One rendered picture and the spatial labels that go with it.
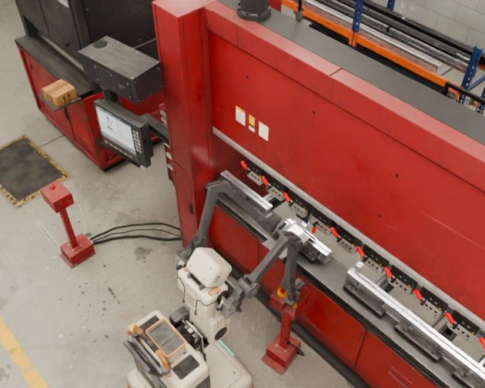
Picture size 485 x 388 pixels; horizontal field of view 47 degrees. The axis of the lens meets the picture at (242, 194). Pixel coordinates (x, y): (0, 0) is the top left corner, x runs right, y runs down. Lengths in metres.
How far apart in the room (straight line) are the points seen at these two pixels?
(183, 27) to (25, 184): 2.99
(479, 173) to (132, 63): 2.12
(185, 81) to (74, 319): 2.18
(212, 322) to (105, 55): 1.80
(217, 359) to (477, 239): 2.04
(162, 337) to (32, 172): 2.97
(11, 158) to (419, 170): 4.43
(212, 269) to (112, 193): 2.58
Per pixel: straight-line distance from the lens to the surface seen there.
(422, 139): 2.61
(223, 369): 3.98
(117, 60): 3.62
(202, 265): 3.12
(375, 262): 3.33
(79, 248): 4.95
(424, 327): 3.51
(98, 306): 4.70
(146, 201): 5.35
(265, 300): 4.53
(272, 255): 3.11
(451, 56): 4.76
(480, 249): 2.80
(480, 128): 2.66
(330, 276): 3.69
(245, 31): 3.15
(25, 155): 6.13
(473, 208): 2.68
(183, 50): 3.39
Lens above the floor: 3.86
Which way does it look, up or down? 46 degrees down
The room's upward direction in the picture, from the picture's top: straight up
